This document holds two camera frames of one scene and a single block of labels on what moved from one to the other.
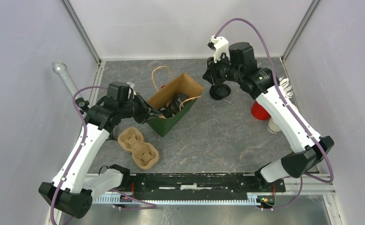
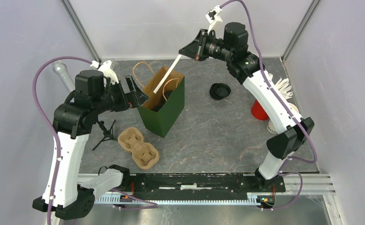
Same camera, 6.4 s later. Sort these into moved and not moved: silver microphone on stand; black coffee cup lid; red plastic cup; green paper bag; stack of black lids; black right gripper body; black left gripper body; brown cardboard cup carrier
Moved: black coffee cup lid; black left gripper body; green paper bag; black right gripper body
Not moved: red plastic cup; stack of black lids; brown cardboard cup carrier; silver microphone on stand
